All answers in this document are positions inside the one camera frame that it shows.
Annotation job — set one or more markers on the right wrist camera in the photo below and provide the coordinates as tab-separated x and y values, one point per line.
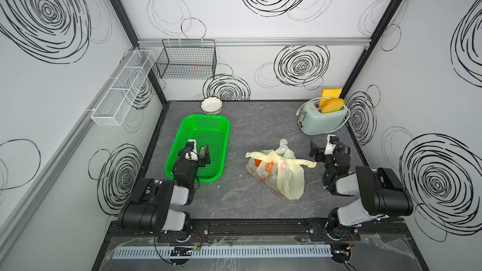
331	143

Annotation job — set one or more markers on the toast slice front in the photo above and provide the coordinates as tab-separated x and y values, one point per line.
332	106

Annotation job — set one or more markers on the white slotted cable duct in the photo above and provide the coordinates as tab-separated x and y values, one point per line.
237	251

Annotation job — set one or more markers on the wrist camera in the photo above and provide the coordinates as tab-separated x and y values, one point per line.
331	143
191	150

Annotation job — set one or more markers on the mint green toaster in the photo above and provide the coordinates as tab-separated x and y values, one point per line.
312	122

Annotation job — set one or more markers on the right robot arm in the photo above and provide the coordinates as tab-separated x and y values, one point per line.
381	194

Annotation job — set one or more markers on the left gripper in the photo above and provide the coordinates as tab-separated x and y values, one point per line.
204	160

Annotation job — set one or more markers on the black wire basket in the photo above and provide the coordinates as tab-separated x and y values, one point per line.
187	59

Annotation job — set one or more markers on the toast slice rear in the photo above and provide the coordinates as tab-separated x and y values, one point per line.
329	94

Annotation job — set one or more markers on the green plastic basket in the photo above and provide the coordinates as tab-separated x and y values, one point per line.
208	130

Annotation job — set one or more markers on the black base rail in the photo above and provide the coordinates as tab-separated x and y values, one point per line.
314	229

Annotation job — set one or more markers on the white mesh wall shelf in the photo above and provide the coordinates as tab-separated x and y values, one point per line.
120	98

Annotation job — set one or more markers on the toast slice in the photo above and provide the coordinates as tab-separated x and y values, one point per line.
332	106
329	94

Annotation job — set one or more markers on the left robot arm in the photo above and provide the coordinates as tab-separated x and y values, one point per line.
148	208

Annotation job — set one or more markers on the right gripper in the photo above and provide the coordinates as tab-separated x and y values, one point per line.
314	151

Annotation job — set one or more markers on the white scalloped bowl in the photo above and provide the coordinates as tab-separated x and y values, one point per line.
211	106

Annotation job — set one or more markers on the yellow plastic bag with oranges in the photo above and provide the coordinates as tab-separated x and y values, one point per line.
280	170

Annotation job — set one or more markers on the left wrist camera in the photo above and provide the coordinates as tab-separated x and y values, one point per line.
191	150

